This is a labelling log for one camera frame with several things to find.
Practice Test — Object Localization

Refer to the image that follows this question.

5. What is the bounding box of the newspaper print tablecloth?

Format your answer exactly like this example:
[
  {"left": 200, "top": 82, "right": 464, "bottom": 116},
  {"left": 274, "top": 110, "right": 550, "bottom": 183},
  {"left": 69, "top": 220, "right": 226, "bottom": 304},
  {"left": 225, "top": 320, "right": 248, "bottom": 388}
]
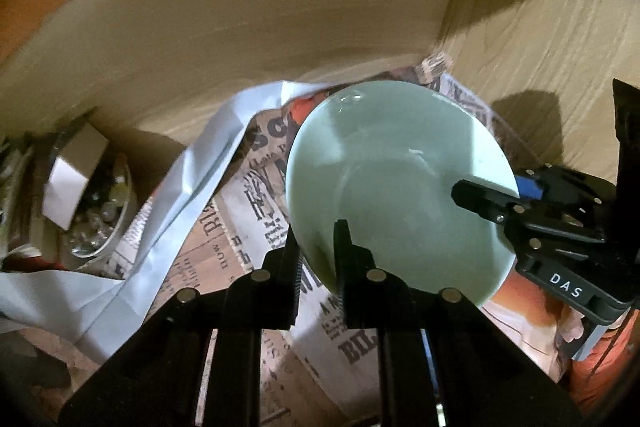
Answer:
[{"left": 15, "top": 52, "right": 571, "bottom": 427}]

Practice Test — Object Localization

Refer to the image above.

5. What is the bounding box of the small bowl of glass marbles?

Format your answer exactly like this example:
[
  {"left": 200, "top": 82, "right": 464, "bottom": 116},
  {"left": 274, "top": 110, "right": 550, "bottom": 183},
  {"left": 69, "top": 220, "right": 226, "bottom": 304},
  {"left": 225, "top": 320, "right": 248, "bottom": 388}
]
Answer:
[{"left": 57, "top": 152, "right": 138, "bottom": 258}]

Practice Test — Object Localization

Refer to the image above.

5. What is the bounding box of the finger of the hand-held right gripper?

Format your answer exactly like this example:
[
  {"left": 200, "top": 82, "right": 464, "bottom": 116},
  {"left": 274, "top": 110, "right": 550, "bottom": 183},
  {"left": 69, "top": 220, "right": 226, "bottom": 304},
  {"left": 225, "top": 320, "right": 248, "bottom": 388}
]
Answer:
[
  {"left": 450, "top": 179, "right": 538, "bottom": 253},
  {"left": 515, "top": 164, "right": 608, "bottom": 228}
]

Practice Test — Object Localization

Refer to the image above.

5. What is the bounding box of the stack of books and newspapers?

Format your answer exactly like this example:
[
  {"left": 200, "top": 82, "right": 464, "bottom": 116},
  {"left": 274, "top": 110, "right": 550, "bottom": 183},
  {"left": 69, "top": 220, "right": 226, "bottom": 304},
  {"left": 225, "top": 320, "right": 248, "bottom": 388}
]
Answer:
[{"left": 0, "top": 132, "right": 56, "bottom": 268}]

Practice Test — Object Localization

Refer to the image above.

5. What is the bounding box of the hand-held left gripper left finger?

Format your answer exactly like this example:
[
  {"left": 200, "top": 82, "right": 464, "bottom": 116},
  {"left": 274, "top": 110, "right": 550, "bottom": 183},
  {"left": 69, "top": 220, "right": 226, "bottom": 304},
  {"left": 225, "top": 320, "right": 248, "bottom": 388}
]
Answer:
[{"left": 57, "top": 222, "right": 303, "bottom": 427}]

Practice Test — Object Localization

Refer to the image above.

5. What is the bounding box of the green bowl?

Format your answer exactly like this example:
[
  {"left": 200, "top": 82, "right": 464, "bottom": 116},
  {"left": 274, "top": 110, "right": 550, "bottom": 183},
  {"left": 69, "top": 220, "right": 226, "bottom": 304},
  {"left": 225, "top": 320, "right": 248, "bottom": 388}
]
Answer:
[{"left": 285, "top": 80, "right": 521, "bottom": 308}]

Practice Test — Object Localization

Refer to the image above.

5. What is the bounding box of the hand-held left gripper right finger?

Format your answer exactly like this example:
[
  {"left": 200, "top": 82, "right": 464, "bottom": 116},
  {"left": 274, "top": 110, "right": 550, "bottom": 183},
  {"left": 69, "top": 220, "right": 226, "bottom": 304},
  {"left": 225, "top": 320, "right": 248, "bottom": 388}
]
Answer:
[{"left": 332, "top": 219, "right": 583, "bottom": 427}]

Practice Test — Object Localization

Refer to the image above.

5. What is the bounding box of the small cardboard box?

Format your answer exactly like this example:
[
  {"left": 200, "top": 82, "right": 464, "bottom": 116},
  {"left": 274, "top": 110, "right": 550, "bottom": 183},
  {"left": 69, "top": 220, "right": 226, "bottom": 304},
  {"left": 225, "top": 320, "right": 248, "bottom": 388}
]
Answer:
[{"left": 42, "top": 122, "right": 110, "bottom": 232}]

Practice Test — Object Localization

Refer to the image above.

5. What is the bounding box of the long white paper sheet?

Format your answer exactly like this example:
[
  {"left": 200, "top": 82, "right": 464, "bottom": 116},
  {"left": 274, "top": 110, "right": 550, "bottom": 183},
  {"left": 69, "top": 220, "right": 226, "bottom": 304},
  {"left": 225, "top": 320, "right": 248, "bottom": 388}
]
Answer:
[{"left": 0, "top": 79, "right": 333, "bottom": 360}]

